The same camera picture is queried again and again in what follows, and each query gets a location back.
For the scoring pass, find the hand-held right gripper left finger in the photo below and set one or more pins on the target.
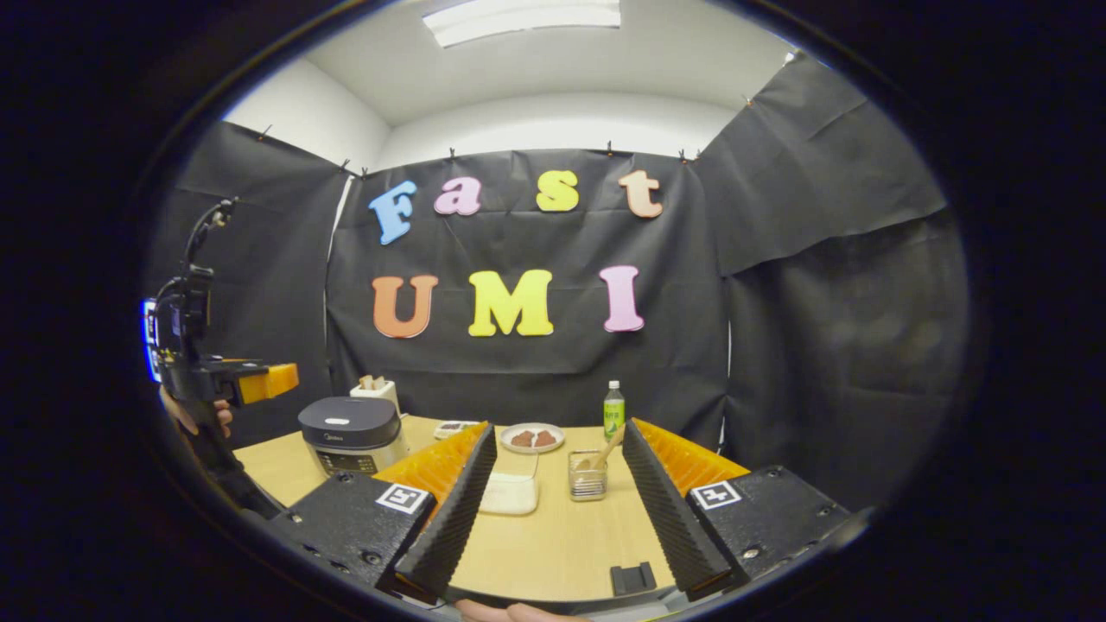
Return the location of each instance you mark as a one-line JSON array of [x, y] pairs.
[[458, 518]]

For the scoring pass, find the wooden spoon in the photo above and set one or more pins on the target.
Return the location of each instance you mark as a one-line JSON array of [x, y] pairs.
[[609, 445]]

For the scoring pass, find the clear rice container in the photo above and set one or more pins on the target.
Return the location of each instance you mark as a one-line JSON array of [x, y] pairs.
[[510, 484]]

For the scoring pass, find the white toaster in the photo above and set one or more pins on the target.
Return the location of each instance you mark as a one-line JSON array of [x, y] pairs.
[[380, 399]]

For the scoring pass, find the white divided bean dish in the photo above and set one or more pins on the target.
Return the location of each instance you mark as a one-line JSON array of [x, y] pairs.
[[449, 427]]

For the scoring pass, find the brown meat piece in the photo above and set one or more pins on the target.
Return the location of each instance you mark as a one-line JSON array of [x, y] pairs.
[[521, 439], [545, 438]]

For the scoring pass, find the white round plate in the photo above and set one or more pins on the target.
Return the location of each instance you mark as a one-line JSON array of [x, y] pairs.
[[518, 449]]

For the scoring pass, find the dark grey rice cooker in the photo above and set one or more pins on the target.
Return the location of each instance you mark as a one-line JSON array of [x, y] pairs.
[[350, 423]]

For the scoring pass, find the black backdrop cloth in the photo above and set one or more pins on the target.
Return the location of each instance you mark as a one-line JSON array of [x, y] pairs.
[[518, 363]]

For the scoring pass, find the green drink bottle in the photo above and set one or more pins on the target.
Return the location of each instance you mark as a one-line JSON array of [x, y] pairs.
[[613, 415]]

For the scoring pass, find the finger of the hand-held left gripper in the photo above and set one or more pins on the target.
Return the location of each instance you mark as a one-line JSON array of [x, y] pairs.
[[268, 382]]

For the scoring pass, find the white rice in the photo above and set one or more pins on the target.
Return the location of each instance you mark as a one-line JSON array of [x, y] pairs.
[[510, 497]]

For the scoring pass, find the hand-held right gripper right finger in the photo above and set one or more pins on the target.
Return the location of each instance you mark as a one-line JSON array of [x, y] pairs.
[[670, 518]]

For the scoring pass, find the large ceiling light panel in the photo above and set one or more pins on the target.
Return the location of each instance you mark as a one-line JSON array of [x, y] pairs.
[[518, 19]]

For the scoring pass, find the computer monitor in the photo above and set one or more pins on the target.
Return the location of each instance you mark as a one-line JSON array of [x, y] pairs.
[[149, 345]]

